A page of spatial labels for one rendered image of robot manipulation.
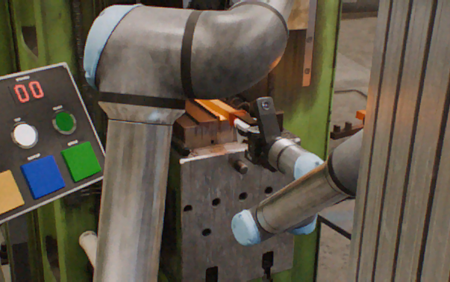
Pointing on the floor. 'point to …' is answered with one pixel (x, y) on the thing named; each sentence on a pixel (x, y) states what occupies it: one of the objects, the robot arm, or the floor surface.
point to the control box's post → (19, 248)
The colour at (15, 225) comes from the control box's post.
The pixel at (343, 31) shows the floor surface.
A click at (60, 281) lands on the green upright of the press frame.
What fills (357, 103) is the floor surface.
